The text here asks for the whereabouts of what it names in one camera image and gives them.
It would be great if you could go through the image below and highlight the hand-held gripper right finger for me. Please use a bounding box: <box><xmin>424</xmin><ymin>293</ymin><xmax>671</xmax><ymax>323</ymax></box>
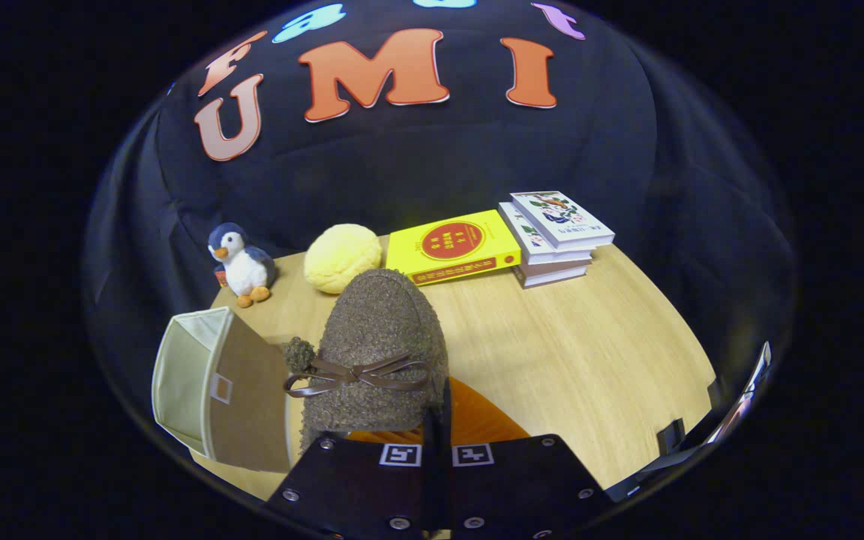
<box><xmin>441</xmin><ymin>377</ymin><xmax>617</xmax><ymax>540</ymax></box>

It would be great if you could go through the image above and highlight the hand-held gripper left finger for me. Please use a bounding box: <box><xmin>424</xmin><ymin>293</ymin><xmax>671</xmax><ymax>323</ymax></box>
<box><xmin>263</xmin><ymin>397</ymin><xmax>437</xmax><ymax>540</ymax></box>

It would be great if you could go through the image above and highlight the brown fabric storage box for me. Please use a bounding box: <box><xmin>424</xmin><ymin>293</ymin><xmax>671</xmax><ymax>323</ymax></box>
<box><xmin>151</xmin><ymin>306</ymin><xmax>294</xmax><ymax>475</ymax></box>

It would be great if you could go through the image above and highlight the brown fuzzy shoe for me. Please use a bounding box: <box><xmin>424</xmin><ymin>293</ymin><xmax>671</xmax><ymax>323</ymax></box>
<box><xmin>282</xmin><ymin>268</ymin><xmax>452</xmax><ymax>455</ymax></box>

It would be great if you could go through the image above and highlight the black table clamp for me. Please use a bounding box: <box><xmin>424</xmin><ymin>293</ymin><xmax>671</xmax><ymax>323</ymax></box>
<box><xmin>657</xmin><ymin>418</ymin><xmax>686</xmax><ymax>455</ymax></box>

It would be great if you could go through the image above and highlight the yellow round plush cushion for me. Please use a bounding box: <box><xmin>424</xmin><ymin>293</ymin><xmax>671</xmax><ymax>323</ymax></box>
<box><xmin>304</xmin><ymin>223</ymin><xmax>383</xmax><ymax>295</ymax></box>

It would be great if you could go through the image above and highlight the yellow book red circle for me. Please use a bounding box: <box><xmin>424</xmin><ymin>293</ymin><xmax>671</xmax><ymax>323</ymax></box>
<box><xmin>385</xmin><ymin>209</ymin><xmax>523</xmax><ymax>287</ymax></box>

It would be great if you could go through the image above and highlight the penguin plush toy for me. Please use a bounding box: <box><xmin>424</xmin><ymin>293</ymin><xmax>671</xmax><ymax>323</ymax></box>
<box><xmin>207</xmin><ymin>222</ymin><xmax>278</xmax><ymax>309</ymax></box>

